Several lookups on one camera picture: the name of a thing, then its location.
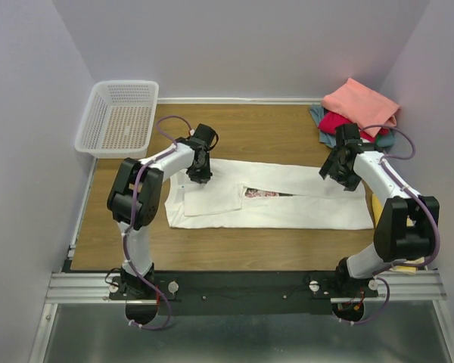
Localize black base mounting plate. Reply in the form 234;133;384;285
109;270;378;316

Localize white floral t shirt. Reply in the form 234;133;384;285
165;159;373;230

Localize aluminium rail frame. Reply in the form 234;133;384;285
30;270;454;362

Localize white plastic basket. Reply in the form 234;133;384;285
75;80;159;159

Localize folded blue t shirt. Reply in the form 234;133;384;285
308;104;396;150

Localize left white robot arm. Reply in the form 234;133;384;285
107;124;219;299

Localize folded green t shirt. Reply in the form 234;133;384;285
375;129;396;149

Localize folded pink t shirt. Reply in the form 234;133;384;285
322;78;400;138

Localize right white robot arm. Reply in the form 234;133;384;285
319;123;440;296

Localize yellow folded towel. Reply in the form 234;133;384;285
372;194;425;275

